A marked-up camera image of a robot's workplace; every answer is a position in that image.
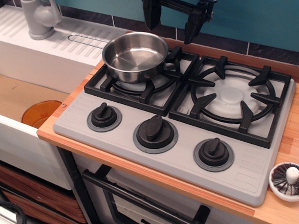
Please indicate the wooden drawer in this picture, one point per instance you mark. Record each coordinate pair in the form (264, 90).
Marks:
(43, 212)
(38, 191)

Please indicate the white toy sink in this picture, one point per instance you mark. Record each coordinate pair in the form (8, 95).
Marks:
(33, 71)

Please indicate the wooden drawer front upper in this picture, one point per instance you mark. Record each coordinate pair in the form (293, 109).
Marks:
(38, 191)

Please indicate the black left burner grate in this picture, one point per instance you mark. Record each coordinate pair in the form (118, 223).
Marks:
(155, 96)

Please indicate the grey toy stove top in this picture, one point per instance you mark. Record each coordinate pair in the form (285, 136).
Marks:
(246, 180)

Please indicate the black stove knob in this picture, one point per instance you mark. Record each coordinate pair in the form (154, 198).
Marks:
(155, 135)
(104, 118)
(213, 155)

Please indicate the grey toy faucet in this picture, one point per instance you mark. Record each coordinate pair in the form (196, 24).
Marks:
(41, 19)

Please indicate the black right burner grate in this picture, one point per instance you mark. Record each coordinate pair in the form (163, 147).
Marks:
(235, 100)

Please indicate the orange plastic drain disc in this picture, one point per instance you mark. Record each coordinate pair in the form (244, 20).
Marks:
(38, 113)

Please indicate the black right stove knob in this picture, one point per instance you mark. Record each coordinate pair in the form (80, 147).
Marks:
(213, 155)

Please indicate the black burner grate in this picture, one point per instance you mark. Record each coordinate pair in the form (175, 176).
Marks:
(155, 96)
(235, 100)

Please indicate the white oven door black handle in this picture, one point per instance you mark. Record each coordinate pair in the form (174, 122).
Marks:
(127, 207)

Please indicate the black middle stove knob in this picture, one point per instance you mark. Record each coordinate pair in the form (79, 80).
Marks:
(155, 135)

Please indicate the white brown toy mushroom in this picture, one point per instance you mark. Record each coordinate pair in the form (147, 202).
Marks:
(284, 181)

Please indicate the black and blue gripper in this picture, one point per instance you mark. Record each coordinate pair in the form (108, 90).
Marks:
(199, 11)

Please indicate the black left stove knob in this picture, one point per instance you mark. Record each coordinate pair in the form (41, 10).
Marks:
(104, 118)

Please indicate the stainless steel pot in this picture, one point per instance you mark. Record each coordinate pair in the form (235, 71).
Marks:
(134, 57)

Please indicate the wooden drawer front lower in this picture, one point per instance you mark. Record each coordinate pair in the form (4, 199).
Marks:
(43, 212)

